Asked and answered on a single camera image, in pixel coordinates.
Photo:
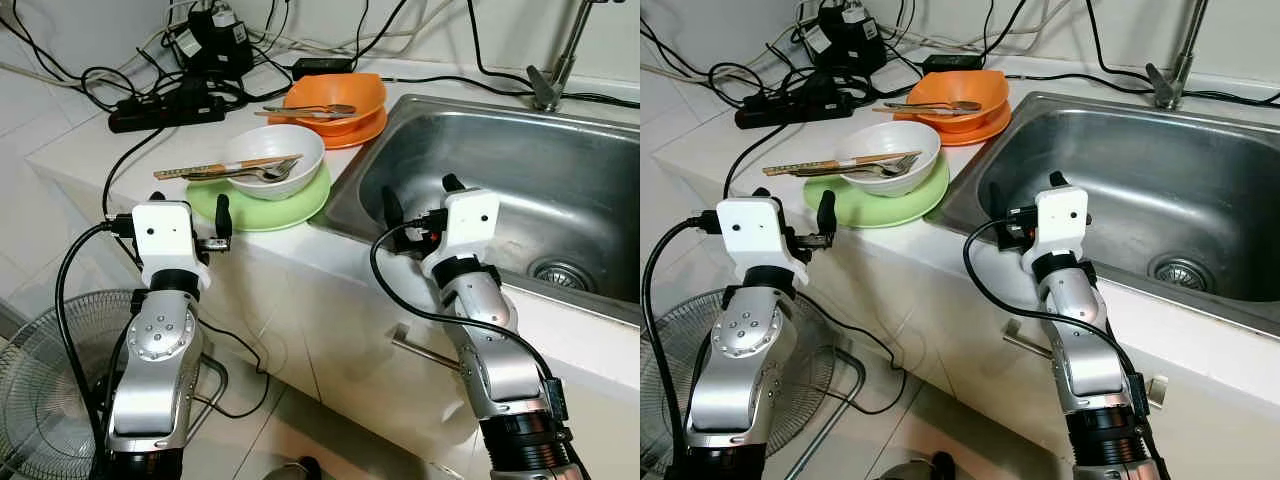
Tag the small flat black adapter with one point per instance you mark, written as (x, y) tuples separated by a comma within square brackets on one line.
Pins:
[(952, 62), (322, 67)]

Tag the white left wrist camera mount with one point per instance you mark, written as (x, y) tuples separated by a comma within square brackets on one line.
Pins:
[(165, 230), (755, 228)]

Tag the orange plate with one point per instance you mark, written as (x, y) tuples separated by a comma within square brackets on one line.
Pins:
[(978, 136), (358, 139)]

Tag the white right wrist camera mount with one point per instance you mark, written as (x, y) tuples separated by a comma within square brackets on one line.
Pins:
[(1062, 215), (472, 215)]

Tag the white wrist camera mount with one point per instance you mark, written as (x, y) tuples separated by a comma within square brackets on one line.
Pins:
[(165, 230), (755, 228), (472, 215), (1062, 215)]

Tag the large black power adapter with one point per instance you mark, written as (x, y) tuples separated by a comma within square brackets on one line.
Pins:
[(215, 45), (845, 40)]

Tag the metal faucet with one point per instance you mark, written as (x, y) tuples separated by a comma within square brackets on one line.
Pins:
[(1168, 88), (548, 90)]

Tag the white ceramic bowl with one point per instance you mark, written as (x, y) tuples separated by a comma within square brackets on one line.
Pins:
[(290, 140), (900, 138)]

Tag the grey floor fan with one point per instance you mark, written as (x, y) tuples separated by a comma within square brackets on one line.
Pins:
[(660, 390), (40, 400)]

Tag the dark robot foot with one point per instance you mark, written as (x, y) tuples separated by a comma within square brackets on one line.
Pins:
[(300, 470), (920, 468)]

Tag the stainless steel sink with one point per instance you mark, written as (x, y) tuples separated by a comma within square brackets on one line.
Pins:
[(500, 170), (1120, 170)]

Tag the metal sink drain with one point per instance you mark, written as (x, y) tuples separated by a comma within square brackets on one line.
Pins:
[(558, 275), (1182, 273)]

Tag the black power strip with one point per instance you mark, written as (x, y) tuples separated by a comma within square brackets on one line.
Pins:
[(775, 112), (150, 115)]

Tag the orange bowl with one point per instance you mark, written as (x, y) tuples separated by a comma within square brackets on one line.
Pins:
[(960, 88), (340, 90)]

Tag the black plug in strip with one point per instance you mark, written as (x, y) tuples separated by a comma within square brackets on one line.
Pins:
[(818, 88), (193, 90)]

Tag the patterned wooden chopstick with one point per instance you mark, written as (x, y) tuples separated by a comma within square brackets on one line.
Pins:
[(795, 170), (800, 165), (185, 174), (190, 168)]

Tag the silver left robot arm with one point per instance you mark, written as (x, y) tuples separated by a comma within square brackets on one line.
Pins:
[(150, 380), (740, 380)]

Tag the green plate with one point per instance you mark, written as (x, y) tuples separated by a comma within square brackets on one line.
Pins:
[(260, 214), (880, 212)]

